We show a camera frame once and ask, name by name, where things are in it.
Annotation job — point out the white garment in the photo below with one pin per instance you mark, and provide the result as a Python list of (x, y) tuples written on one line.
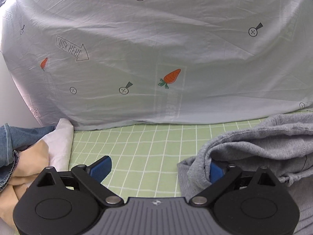
[(62, 142)]

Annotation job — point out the carrot printed pale sheet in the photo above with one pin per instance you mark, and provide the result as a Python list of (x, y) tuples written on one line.
[(146, 41)]

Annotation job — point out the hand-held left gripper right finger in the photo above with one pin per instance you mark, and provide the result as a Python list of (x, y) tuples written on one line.
[(215, 172)]

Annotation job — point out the green grid mat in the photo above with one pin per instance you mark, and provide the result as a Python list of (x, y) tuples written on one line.
[(146, 151)]

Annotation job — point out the blue denim jeans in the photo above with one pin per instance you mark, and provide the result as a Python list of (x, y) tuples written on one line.
[(22, 137)]

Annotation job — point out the beige garment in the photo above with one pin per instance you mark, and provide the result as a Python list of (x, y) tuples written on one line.
[(31, 161)]

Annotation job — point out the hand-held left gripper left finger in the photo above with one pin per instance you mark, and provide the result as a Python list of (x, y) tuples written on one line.
[(101, 169)]

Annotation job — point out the grey zip hoodie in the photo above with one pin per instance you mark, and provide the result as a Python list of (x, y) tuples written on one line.
[(256, 149)]

